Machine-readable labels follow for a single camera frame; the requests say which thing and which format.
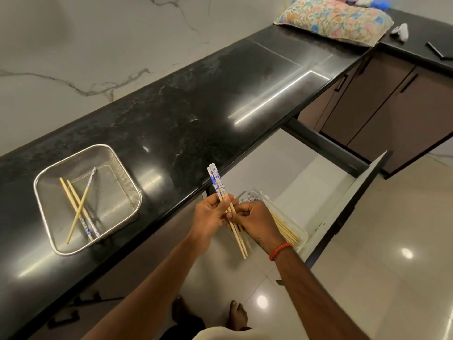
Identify person's right hand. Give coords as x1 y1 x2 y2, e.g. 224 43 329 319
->
226 200 288 255

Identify person's left hand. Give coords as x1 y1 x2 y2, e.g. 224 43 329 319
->
189 193 235 251

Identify blue patterned bamboo chopstick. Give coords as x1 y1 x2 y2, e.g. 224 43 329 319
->
67 180 101 238
210 163 249 258
66 168 97 245
207 167 247 260
59 178 95 242

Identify person's right forearm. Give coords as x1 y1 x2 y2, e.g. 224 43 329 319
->
273 245 373 340

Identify person's left forearm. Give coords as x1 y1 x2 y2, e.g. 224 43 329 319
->
82 233 210 340

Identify bundle of plain chopsticks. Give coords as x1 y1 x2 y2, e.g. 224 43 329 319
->
268 210 301 246

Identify clear plastic cutlery tray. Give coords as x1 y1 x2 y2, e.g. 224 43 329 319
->
236 189 309 253

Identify open white drawer dark front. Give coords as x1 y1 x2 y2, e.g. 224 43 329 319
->
212 118 390 271

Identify person's right foot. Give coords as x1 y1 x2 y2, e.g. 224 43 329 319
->
228 300 250 331

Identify person's foot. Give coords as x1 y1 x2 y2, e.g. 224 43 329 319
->
228 300 250 331
172 296 194 332

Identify person's left foot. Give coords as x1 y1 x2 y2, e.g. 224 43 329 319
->
172 296 194 332

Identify white shirt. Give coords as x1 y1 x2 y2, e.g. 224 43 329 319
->
191 326 237 340

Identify square metal mesh basket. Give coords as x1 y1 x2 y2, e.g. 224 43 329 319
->
33 144 142 257

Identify dark shorts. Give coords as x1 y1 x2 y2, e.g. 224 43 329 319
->
159 315 252 340

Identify brown cabinet door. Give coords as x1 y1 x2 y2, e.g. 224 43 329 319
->
298 59 366 132
319 53 417 146
348 65 453 175

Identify floral pillow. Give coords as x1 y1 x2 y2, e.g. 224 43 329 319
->
273 0 395 47

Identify small white object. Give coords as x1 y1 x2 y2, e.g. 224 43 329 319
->
390 23 410 42

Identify black bar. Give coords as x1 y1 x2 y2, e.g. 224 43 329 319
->
425 41 453 61

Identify red thread bracelet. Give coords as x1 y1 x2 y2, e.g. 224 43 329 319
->
269 243 294 262

